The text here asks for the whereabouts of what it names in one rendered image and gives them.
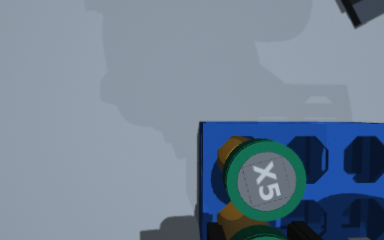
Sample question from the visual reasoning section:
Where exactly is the blue tube rack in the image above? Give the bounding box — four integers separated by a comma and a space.
199, 121, 384, 240

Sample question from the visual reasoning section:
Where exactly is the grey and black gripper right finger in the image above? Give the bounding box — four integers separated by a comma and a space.
287, 221, 323, 240

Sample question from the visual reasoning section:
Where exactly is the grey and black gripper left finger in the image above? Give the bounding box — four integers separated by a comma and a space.
207, 222, 226, 240

